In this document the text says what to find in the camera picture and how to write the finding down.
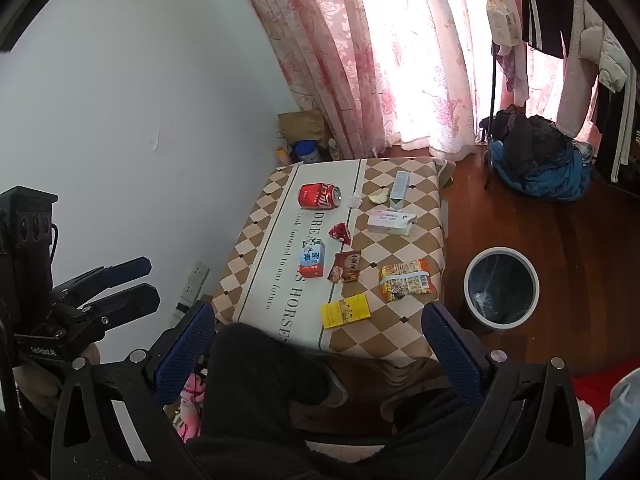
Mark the black clothes pile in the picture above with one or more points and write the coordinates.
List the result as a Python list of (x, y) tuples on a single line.
[(523, 145)]

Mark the brown snack packet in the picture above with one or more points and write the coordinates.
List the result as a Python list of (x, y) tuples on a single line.
[(345, 267)]

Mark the white hanging jacket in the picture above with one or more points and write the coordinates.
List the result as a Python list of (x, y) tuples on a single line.
[(594, 55)]

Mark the checkered brown white tablecloth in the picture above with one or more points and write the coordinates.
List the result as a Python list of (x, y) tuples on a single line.
[(263, 288)]

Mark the grey tall carton box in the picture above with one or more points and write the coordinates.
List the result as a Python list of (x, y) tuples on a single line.
[(398, 191)]

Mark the blue lid white jar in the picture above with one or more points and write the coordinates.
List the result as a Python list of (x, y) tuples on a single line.
[(307, 151)]

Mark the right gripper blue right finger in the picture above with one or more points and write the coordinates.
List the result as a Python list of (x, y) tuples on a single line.
[(457, 350)]

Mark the white wall socket strip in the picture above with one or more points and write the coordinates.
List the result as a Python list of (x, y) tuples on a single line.
[(190, 292)]

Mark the red floor mat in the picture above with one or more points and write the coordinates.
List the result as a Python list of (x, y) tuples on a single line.
[(595, 389)]

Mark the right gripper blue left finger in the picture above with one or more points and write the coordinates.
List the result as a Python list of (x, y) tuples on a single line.
[(176, 352)]

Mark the blue white milk carton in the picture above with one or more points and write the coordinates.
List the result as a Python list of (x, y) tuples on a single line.
[(311, 262)]

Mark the brown paper bag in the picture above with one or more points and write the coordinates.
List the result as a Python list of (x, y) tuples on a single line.
[(306, 125)]

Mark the yellow snack box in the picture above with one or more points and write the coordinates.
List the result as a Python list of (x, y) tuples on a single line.
[(345, 311)]

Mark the pink floral curtain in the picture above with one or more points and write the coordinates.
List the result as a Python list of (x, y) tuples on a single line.
[(408, 74)]

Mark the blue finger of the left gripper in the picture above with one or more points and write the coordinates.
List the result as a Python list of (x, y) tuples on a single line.
[(116, 270), (121, 307)]

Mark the orange small bottle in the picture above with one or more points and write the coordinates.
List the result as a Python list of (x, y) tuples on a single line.
[(283, 156)]

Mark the red cola can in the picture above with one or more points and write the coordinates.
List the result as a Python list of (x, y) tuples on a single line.
[(319, 196)]

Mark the orange noodle packet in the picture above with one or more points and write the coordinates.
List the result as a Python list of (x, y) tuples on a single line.
[(410, 278)]

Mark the bread slice piece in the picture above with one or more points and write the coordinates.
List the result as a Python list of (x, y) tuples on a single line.
[(380, 197)]

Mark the red crumpled wrapper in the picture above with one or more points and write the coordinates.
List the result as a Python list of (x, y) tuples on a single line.
[(340, 232)]

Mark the blue jacket pile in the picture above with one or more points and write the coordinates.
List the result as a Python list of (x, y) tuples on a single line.
[(566, 178)]

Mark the pink white tissue pack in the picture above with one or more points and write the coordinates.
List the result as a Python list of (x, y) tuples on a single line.
[(390, 222)]

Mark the white round trash bin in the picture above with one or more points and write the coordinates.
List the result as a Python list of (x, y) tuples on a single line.
[(501, 288)]

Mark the clear bottle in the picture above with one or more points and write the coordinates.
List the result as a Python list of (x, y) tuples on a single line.
[(334, 150)]

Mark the white crumpled tissue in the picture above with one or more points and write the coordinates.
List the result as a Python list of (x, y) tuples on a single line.
[(354, 201)]

